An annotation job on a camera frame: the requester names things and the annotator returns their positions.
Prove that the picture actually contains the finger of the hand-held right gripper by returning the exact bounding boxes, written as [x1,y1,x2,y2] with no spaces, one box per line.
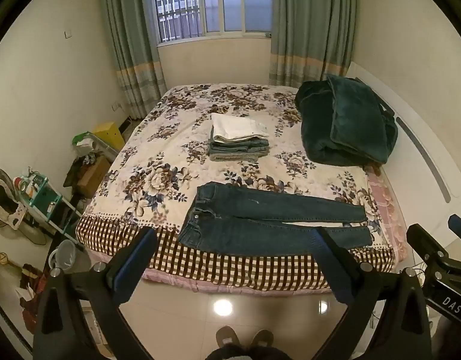
[406,224,460,271]
[448,214,461,247]

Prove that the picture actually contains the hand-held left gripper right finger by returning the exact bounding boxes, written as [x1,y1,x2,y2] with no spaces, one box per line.
[315,227,433,360]

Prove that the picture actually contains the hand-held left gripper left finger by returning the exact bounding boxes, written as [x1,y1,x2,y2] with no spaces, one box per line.
[33,227,157,360]

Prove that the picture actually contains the dark blue jeans pants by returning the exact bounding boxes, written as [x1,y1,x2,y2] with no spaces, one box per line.
[177,181,373,257]

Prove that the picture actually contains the grey folded pants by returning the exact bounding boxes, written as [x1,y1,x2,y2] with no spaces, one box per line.
[208,150,262,163]

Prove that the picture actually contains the white plastic bucket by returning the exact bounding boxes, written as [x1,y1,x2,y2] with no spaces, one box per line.
[48,240,78,273]

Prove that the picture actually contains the cardboard box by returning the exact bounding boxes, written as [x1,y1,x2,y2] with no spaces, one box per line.
[77,156,111,198]

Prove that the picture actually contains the person's right shoe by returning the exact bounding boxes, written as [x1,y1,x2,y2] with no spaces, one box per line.
[251,330,274,350]

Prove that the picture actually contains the person's shoe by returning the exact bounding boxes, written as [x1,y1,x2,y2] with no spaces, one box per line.
[251,330,274,350]
[215,326,241,349]

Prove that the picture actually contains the bed with floral blanket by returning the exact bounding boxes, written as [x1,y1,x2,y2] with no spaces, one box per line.
[76,83,409,294]

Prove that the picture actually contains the standing fan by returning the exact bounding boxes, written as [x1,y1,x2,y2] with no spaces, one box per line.
[0,167,48,247]

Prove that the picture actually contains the red patterned cloth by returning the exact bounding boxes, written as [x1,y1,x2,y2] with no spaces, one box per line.
[15,264,48,331]

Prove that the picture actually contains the teal storage cart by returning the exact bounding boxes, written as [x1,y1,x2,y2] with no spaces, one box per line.
[13,169,83,241]

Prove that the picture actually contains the person's left shoe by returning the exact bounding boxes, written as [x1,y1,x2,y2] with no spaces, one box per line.
[215,326,241,349]

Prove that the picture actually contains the person's dark trousers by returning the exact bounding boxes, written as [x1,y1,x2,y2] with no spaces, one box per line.
[206,345,277,360]

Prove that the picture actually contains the yellow box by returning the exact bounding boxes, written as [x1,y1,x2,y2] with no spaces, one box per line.
[92,122,125,151]

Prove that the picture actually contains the green and white bag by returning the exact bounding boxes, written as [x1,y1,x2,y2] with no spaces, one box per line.
[72,131,103,150]

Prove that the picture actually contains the dark green plush blanket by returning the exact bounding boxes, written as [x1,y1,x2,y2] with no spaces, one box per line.
[294,74,399,167]

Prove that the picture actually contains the white headboard with grey stripe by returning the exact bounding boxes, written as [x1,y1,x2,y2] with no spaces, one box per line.
[345,62,461,241]

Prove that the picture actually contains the light blue folded jeans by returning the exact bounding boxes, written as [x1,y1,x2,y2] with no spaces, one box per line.
[208,137,270,155]

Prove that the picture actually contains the green striped curtain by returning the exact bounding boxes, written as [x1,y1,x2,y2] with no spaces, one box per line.
[270,0,353,87]
[96,0,167,121]

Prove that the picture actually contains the barred window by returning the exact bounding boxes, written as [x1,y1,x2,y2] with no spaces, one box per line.
[153,0,273,46]

